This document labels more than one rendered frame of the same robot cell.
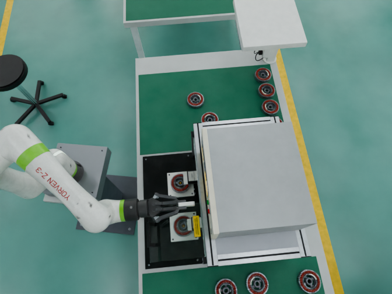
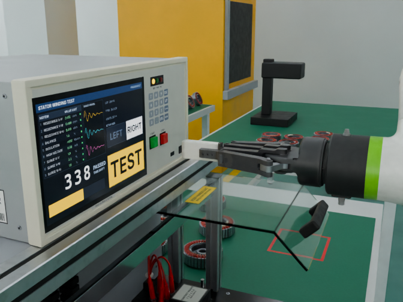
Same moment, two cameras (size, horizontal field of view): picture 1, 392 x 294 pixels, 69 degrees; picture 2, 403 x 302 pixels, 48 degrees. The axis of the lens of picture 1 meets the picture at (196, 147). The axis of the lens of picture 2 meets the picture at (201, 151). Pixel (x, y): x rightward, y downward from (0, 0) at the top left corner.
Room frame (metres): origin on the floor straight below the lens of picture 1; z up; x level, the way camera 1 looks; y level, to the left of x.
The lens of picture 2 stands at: (0.91, 0.38, 1.38)
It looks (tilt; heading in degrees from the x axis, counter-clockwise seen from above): 15 degrees down; 207
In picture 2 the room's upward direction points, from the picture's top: straight up
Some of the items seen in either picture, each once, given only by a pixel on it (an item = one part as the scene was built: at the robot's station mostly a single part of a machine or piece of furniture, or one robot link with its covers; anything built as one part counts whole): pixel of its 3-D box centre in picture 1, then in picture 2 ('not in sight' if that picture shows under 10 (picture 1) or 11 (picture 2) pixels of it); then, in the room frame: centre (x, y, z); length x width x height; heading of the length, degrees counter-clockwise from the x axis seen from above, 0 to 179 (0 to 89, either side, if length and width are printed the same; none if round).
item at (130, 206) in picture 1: (133, 209); (345, 167); (0.23, 0.28, 1.17); 0.09 x 0.06 x 0.12; 4
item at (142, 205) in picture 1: (150, 207); (295, 160); (0.24, 0.20, 1.18); 0.09 x 0.08 x 0.07; 94
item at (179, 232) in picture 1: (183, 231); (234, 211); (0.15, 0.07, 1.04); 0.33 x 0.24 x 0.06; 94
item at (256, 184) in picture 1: (251, 179); (35, 121); (0.34, -0.24, 1.22); 0.44 x 0.39 x 0.20; 4
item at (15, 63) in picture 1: (23, 88); not in sight; (1.50, 1.52, 0.28); 0.54 x 0.49 x 0.56; 94
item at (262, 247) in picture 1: (245, 185); (38, 190); (0.36, -0.23, 1.09); 0.68 x 0.44 x 0.05; 4
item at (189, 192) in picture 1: (180, 184); not in sight; (0.45, 0.10, 0.78); 0.15 x 0.15 x 0.01; 4
